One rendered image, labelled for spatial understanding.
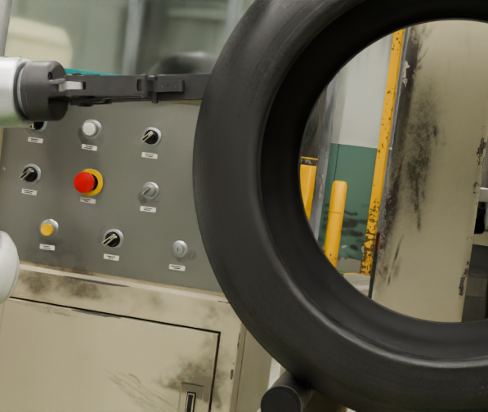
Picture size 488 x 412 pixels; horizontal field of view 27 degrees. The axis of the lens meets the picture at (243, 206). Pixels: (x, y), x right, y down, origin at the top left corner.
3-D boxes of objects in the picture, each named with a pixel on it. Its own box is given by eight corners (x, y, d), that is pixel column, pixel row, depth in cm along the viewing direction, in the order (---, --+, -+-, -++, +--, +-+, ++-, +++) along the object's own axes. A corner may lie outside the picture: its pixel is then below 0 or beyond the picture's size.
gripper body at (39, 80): (15, 57, 124) (87, 55, 122) (43, 64, 133) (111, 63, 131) (16, 119, 124) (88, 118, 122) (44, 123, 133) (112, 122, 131)
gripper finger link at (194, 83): (158, 75, 125) (157, 74, 124) (215, 73, 123) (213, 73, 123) (159, 100, 125) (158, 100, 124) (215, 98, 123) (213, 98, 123)
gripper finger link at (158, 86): (144, 81, 125) (136, 78, 122) (184, 80, 123) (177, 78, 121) (144, 93, 125) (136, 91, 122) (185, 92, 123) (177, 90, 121)
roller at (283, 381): (331, 333, 145) (343, 363, 145) (302, 345, 146) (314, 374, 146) (290, 380, 111) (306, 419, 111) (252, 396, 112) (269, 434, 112)
